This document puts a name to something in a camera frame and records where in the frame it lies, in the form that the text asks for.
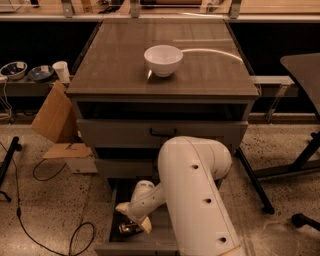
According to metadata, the grey drawer cabinet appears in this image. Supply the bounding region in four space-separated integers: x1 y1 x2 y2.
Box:
65 18 260 198

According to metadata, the crushed orange can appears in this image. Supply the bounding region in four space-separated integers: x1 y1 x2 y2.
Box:
119 222 142 235

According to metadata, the black floor cable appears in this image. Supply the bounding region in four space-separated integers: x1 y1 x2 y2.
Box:
0 141 96 256

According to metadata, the black caster foot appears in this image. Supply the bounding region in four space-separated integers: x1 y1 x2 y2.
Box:
291 213 320 231

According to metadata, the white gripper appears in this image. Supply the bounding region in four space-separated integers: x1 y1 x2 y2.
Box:
115 199 152 234

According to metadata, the white bowl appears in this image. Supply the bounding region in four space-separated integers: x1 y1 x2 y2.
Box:
144 45 183 77

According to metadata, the white paper cup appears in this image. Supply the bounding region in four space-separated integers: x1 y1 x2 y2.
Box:
53 61 70 83

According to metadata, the grey top drawer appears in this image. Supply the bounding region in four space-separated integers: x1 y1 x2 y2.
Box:
77 102 248 148

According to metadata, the dark side table top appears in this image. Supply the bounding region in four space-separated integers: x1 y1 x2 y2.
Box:
280 53 320 115

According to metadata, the blue bowl left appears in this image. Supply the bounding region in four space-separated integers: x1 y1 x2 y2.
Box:
0 61 27 80

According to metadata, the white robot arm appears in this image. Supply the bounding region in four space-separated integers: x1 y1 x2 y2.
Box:
116 136 246 256

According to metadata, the black stand leg left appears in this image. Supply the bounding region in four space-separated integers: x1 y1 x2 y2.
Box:
0 136 22 187

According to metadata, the grey low shelf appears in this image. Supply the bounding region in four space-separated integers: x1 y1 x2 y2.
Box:
0 76 58 97

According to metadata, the brown cardboard box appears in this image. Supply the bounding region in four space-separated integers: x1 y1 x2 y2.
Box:
31 81 92 159

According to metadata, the blue bowl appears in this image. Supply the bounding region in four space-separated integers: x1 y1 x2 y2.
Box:
28 65 54 82
0 61 27 80

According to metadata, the black table frame right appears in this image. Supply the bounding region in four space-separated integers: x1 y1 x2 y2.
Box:
235 130 320 215

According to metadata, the blue bowl right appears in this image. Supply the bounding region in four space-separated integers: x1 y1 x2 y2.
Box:
28 65 54 82

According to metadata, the grey bottom drawer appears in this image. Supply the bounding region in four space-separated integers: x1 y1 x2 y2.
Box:
95 179 180 256

